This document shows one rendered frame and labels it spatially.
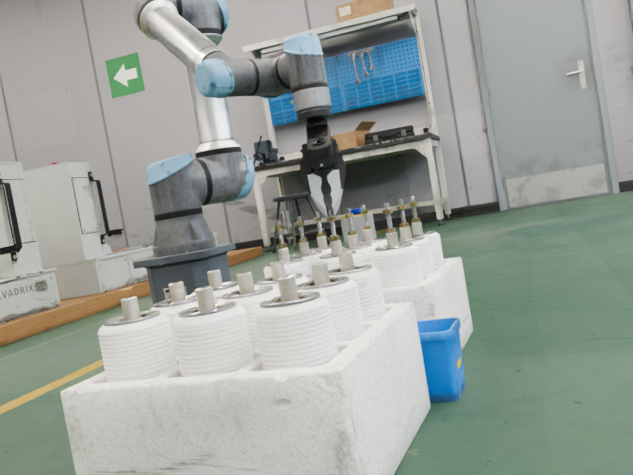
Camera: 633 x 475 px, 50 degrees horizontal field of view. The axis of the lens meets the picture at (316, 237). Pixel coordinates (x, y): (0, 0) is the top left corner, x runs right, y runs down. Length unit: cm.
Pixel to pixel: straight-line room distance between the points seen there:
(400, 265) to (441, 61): 520
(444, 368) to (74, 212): 291
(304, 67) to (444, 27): 514
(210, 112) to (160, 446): 100
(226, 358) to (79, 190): 306
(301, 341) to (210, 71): 71
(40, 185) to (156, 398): 313
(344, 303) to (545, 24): 563
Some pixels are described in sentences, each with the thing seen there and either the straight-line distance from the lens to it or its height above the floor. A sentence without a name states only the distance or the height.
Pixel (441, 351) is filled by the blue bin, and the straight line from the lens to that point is 115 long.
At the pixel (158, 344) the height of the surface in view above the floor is 22.
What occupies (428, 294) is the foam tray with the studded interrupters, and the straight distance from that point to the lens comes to 126.
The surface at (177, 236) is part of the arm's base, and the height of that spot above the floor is 34.
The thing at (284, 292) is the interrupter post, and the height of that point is 26.
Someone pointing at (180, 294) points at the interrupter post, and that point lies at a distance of 104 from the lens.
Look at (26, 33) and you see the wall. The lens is 829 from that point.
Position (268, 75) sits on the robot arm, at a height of 64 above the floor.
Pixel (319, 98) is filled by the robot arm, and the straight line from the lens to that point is 137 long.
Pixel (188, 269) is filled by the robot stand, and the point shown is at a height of 26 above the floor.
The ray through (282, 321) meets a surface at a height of 23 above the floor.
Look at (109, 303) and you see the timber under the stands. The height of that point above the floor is 3.
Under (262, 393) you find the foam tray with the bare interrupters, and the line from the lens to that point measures 80.
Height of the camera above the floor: 37
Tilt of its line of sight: 3 degrees down
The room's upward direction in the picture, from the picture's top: 10 degrees counter-clockwise
